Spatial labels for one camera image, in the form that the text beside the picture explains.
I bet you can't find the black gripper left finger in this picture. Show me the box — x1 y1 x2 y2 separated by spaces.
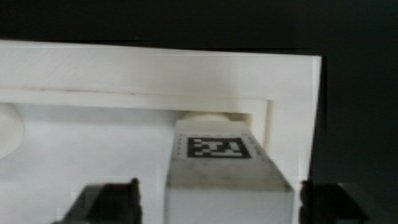
54 178 141 224

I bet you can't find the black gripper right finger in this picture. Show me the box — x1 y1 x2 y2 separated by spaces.
299 181 379 224

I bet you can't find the white table leg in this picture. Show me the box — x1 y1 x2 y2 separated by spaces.
164 112 292 224

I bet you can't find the white square tabletop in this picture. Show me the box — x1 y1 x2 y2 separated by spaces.
0 40 321 224

